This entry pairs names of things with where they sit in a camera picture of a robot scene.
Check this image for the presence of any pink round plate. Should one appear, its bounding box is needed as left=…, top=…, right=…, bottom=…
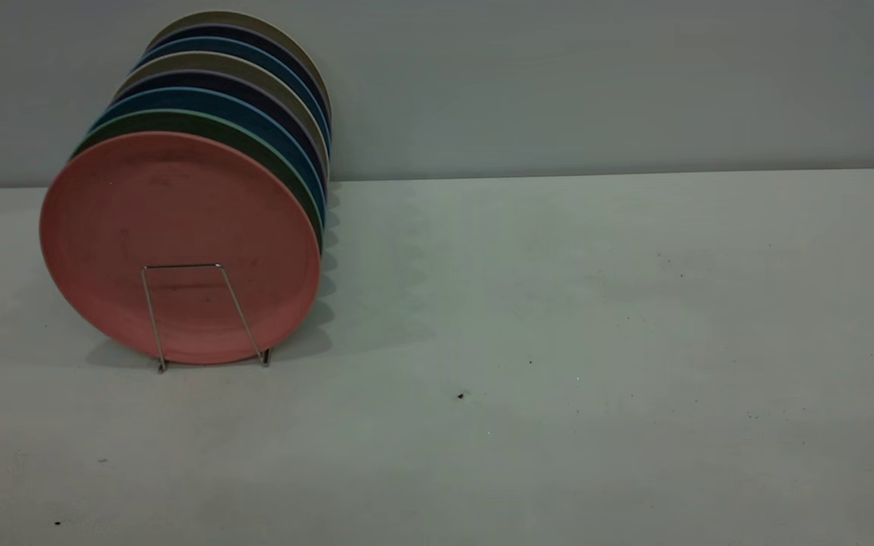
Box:
left=39, top=131, right=322, bottom=366

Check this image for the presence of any green round plate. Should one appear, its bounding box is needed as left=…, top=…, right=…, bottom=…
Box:
left=73, top=109, right=324, bottom=253

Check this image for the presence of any blue round plate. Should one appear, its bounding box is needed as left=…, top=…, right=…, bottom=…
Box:
left=136, top=36, right=331, bottom=146
left=90, top=86, right=327, bottom=228

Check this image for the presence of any dark purple round plate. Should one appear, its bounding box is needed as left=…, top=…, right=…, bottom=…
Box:
left=111, top=71, right=329, bottom=199
left=147, top=24, right=332, bottom=124

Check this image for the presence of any beige round plate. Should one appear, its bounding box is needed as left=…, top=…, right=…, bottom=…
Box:
left=150, top=10, right=332, bottom=116
left=115, top=52, right=330, bottom=180

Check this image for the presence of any metal wire plate rack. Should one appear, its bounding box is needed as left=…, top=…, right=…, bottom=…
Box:
left=140, top=263, right=271, bottom=373

